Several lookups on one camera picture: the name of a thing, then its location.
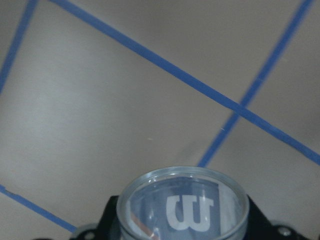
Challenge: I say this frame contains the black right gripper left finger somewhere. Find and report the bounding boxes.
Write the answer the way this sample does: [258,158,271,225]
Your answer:
[96,195,120,240]

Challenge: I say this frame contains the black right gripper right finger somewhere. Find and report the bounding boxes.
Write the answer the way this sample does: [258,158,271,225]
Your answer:
[244,195,272,240]

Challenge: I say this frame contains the clear tennis ball can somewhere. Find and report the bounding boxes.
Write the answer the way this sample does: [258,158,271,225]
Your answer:
[116,166,250,240]

